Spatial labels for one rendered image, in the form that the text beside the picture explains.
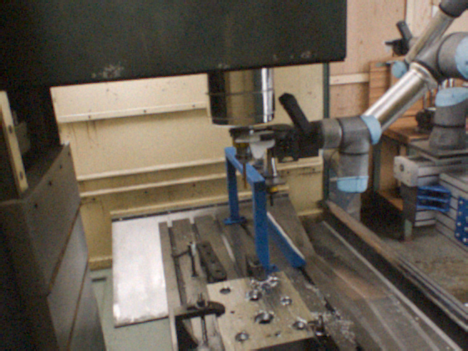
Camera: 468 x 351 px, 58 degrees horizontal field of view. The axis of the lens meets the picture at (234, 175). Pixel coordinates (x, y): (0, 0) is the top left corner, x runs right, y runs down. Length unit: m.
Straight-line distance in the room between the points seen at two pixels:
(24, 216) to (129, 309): 1.08
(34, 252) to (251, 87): 0.52
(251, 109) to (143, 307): 1.11
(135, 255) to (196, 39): 1.30
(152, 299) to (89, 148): 0.73
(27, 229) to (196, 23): 0.47
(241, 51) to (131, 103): 1.17
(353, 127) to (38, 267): 0.74
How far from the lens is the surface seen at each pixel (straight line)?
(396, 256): 1.78
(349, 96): 3.90
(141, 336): 1.72
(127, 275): 1.91
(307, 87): 2.11
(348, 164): 1.08
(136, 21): 0.82
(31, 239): 0.80
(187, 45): 0.83
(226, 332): 1.06
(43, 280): 0.83
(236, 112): 0.90
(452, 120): 1.89
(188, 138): 2.01
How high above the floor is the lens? 1.65
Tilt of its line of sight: 18 degrees down
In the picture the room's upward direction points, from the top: 4 degrees counter-clockwise
